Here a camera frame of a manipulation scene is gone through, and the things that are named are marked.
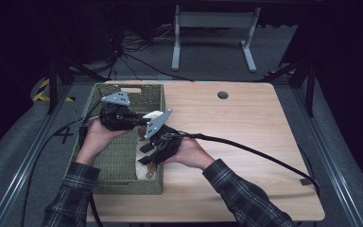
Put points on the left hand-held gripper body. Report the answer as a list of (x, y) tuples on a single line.
[(116, 118)]

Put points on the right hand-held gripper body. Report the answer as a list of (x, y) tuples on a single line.
[(165, 145)]

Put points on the white cloth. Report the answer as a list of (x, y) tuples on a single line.
[(143, 171)]

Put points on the green woven basket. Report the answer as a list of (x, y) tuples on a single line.
[(119, 157)]

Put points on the person's right hand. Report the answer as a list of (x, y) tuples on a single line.
[(192, 154)]

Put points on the person's left hand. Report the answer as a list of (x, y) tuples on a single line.
[(96, 140)]

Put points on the black metal stand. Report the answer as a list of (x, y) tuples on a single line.
[(58, 72), (305, 75)]

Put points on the grey metal desk frame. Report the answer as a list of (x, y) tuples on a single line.
[(214, 20)]

